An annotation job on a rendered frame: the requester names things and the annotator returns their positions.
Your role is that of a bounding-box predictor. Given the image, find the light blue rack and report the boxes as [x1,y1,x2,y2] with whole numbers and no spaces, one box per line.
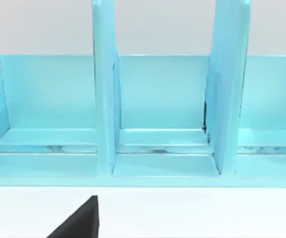
[0,0,286,188]

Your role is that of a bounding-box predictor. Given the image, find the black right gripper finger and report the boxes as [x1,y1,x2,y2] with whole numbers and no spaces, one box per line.
[46,195,100,238]

